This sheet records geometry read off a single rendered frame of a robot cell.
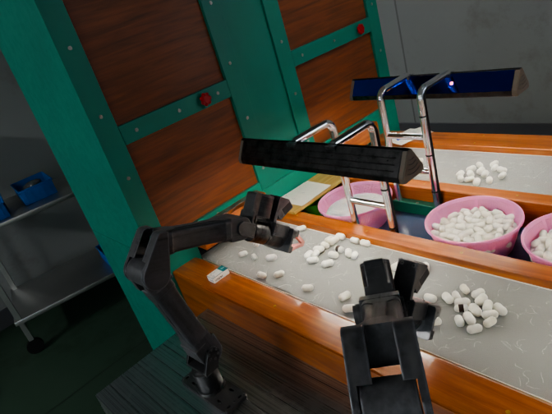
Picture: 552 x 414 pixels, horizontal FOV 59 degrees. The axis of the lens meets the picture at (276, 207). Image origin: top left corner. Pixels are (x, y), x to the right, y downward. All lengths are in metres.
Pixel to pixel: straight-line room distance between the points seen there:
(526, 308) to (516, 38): 2.81
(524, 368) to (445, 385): 0.16
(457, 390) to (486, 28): 3.15
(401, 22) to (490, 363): 3.39
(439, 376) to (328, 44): 1.41
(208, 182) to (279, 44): 0.58
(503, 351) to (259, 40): 1.27
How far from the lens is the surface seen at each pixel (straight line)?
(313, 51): 2.00
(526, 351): 1.12
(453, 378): 1.04
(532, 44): 3.80
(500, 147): 1.95
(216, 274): 1.51
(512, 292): 1.26
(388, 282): 0.92
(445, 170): 1.89
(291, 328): 1.23
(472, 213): 1.59
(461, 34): 3.97
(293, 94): 1.91
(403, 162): 1.12
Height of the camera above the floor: 1.52
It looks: 24 degrees down
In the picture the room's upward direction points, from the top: 18 degrees counter-clockwise
